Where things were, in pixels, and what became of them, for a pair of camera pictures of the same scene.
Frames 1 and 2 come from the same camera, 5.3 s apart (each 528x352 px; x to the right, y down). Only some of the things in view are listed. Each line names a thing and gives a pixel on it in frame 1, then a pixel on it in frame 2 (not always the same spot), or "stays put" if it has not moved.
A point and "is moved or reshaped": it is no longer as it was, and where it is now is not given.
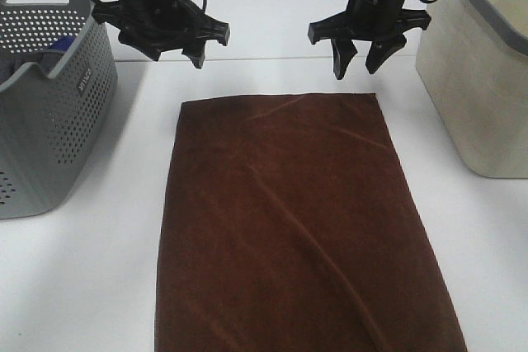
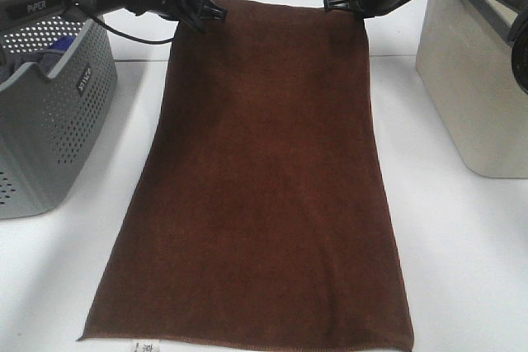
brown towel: (290, 225) is moved or reshaped
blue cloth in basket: (63, 43) stays put
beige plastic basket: (473, 58) stays put
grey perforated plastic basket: (51, 124) stays put
